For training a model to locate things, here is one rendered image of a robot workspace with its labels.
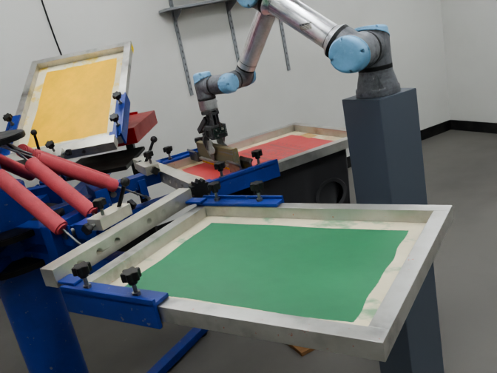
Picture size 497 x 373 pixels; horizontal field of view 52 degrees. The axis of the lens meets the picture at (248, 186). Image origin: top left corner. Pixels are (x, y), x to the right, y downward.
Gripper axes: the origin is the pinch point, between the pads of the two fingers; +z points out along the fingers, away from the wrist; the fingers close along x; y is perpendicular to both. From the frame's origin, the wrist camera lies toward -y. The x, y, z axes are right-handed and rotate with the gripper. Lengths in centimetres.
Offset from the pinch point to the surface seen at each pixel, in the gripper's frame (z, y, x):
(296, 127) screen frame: 4, -23, 56
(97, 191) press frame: -3, 8, -53
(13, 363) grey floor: 101, -96, -107
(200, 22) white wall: -60, -200, 95
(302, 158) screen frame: 4.5, 28.9, 23.3
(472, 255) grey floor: 102, 6, 141
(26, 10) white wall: -90, -200, -31
